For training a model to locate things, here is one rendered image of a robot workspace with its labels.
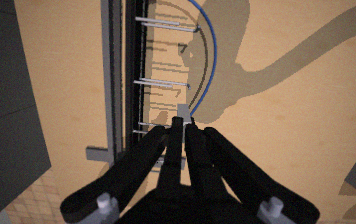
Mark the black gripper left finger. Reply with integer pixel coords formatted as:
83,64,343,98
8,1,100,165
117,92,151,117
60,104,184,224

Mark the blue cable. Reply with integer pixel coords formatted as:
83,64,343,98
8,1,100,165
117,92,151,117
188,0,217,117

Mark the dark grey rack with cable rings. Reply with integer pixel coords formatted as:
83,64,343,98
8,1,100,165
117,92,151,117
85,0,201,169

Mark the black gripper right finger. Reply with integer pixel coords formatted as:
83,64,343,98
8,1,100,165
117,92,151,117
183,104,320,224

